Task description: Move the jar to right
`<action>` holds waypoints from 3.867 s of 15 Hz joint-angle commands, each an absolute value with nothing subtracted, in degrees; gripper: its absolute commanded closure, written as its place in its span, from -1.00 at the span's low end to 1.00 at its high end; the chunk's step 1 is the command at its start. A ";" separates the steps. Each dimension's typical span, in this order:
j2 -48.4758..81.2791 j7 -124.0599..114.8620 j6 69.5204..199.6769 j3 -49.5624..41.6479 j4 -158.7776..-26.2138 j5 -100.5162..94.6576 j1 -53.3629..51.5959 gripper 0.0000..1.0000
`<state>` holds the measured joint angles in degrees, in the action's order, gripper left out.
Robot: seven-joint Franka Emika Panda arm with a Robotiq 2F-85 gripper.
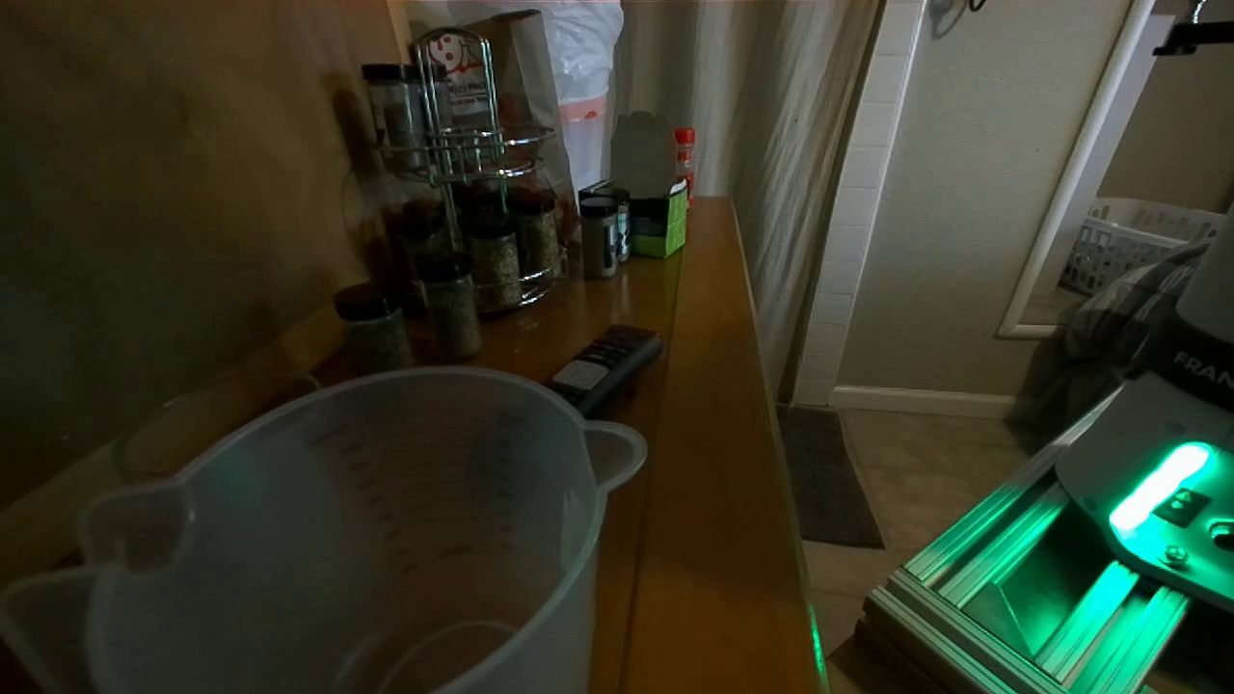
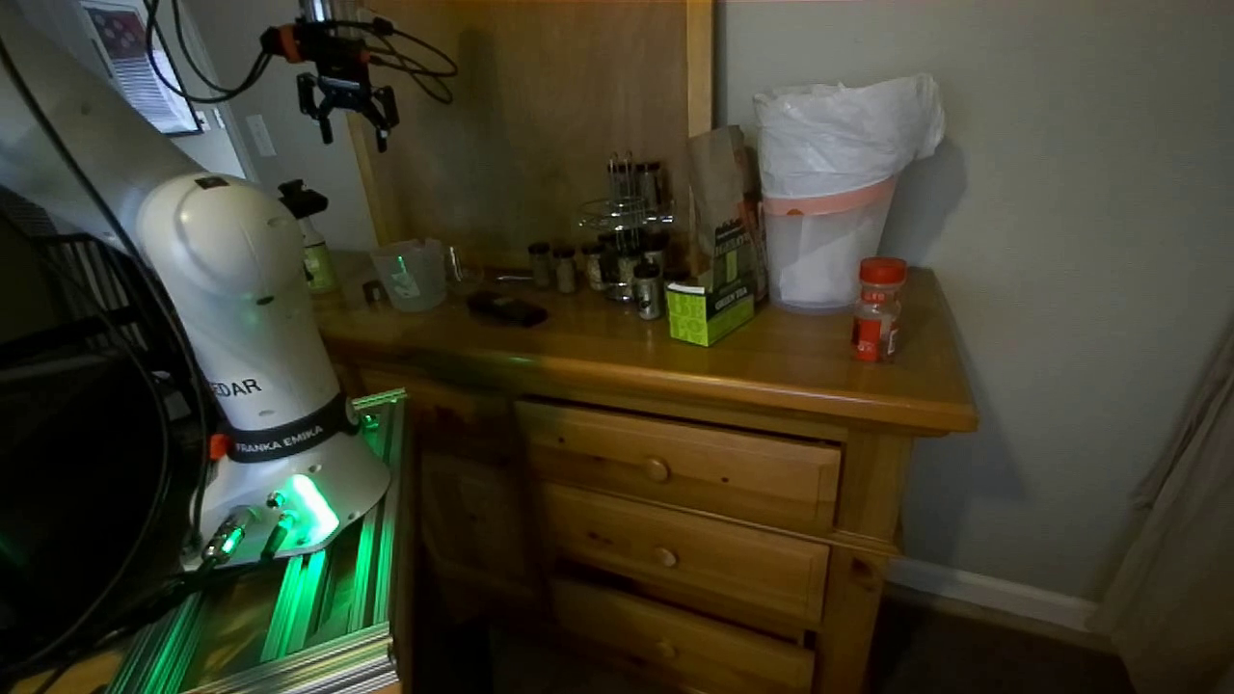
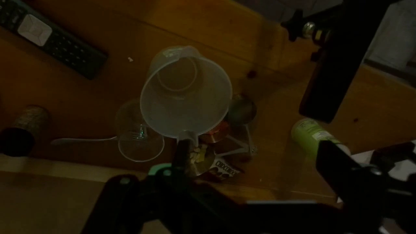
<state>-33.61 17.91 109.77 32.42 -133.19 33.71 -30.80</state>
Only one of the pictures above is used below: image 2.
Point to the aluminium profile base frame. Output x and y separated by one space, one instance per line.
311 605

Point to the black floor fan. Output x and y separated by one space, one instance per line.
80 488

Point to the black lid spice jar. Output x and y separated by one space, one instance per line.
650 294

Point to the black topped spray bottle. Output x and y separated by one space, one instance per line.
316 253

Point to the wooden dresser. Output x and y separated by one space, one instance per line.
775 362

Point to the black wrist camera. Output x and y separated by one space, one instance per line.
316 42

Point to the black remote control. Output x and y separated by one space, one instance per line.
507 312

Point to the red capped spice bottle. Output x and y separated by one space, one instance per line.
880 312

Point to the wall poster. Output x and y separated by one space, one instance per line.
137 60

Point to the white light switch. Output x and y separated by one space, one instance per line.
262 138

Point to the translucent plastic measuring jug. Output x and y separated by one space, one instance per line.
409 274

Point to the wooden dresser drawer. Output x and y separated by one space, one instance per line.
681 641
681 463
681 558

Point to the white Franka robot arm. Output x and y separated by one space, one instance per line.
237 312

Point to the grey brown paper bag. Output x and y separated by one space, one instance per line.
722 196

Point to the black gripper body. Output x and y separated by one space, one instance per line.
350 94

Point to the bucket with white bag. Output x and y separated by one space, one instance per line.
831 196

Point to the green cardboard box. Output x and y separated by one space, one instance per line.
709 314

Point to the cluster of spice jars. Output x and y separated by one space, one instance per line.
640 215

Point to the white baseboard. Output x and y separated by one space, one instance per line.
998 601

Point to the wooden back board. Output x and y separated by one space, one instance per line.
552 116

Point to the beige curtain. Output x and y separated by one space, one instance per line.
1183 552

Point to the small dark lid spice jar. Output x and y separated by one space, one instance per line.
569 273
543 267
597 267

